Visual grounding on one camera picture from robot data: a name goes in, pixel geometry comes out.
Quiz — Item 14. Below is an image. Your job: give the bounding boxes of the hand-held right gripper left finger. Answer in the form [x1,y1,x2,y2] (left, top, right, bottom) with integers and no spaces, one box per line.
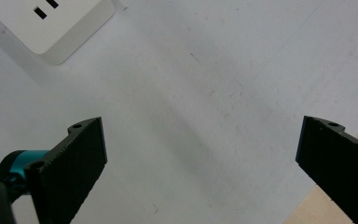
[23,116,108,224]

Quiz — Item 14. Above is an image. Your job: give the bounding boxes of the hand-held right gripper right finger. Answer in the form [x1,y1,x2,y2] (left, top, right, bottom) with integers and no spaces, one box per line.
[295,115,358,224]

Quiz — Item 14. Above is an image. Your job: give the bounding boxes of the white power strip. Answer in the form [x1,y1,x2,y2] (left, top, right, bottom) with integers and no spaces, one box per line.
[0,0,117,66]

